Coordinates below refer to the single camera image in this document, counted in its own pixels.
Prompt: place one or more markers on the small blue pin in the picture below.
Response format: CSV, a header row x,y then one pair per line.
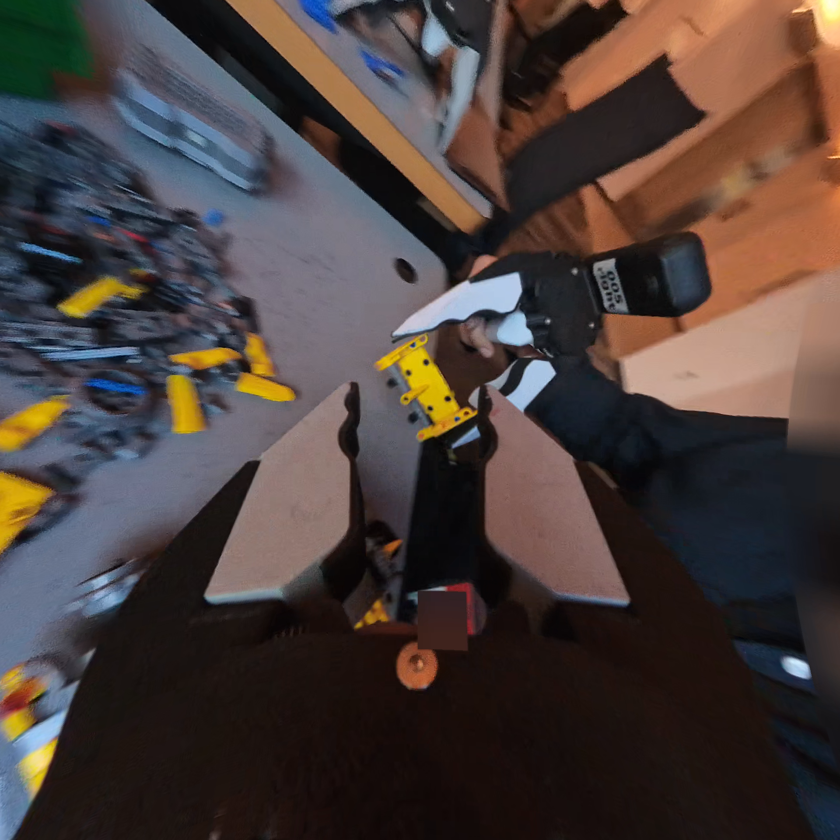
x,y
214,218

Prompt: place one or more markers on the white cabinet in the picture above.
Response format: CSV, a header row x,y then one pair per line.
x,y
709,354

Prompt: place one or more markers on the yellow brick sub-assembly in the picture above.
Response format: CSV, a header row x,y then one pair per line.
x,y
426,387

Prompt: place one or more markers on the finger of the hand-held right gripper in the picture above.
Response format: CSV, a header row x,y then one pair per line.
x,y
466,302
525,382

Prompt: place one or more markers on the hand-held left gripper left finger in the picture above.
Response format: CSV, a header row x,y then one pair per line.
x,y
282,499

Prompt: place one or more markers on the dark round wheel rim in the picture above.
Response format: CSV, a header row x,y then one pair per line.
x,y
98,400

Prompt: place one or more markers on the person's right forearm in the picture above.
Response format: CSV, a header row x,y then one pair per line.
x,y
623,426

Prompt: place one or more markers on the pile of dark loose bricks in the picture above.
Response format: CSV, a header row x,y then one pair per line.
x,y
98,197

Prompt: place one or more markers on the grey battery box brick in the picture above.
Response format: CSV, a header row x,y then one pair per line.
x,y
190,131

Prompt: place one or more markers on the green plastic storage bin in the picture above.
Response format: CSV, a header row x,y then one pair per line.
x,y
39,39

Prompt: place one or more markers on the red badge in clear holder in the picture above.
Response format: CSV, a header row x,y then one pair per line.
x,y
477,610

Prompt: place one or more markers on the person's right hand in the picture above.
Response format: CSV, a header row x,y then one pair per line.
x,y
478,338

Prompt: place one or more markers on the wood-edged grey desk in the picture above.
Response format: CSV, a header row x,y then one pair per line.
x,y
367,85

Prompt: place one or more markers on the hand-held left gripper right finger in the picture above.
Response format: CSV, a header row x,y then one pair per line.
x,y
544,512

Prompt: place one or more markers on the yellow toy vehicle model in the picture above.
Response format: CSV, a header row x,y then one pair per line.
x,y
379,551

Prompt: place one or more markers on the white instruction booklet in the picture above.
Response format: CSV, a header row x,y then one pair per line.
x,y
26,722

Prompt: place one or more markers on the black flat board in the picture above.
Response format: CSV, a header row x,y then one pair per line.
x,y
610,138

